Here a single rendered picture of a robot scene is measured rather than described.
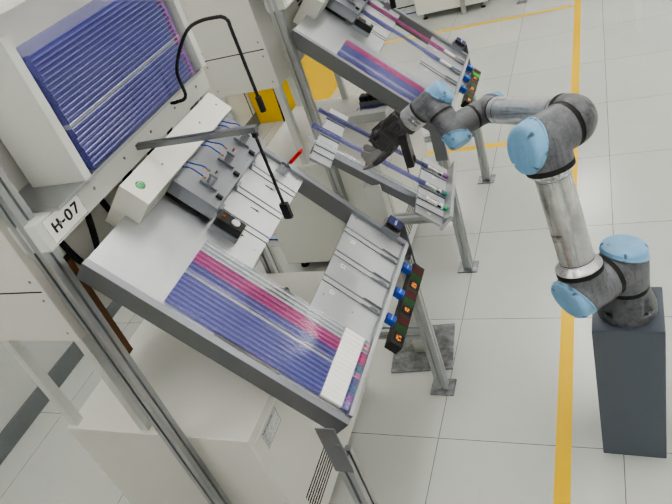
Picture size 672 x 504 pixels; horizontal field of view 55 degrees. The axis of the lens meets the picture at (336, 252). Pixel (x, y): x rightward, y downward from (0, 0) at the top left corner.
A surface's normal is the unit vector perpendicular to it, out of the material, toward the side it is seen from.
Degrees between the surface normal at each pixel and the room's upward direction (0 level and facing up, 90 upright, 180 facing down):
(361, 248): 48
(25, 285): 90
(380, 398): 0
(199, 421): 0
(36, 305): 90
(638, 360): 90
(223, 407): 0
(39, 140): 90
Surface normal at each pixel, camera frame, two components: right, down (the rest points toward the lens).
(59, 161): -0.29, 0.63
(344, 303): 0.48, -0.56
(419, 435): -0.29, -0.77
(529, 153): -0.90, 0.36
